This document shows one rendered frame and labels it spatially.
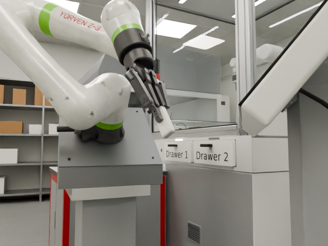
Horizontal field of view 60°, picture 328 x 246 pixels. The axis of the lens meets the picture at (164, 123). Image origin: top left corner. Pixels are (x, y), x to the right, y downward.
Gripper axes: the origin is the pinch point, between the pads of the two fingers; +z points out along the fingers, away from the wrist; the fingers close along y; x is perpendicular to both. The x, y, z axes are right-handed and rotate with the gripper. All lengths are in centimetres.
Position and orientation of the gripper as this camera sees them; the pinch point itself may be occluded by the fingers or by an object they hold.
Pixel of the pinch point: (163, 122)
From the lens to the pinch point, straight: 65.3
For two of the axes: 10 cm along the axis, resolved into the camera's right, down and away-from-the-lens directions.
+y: 6.3, 1.3, 7.6
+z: 3.5, 8.3, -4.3
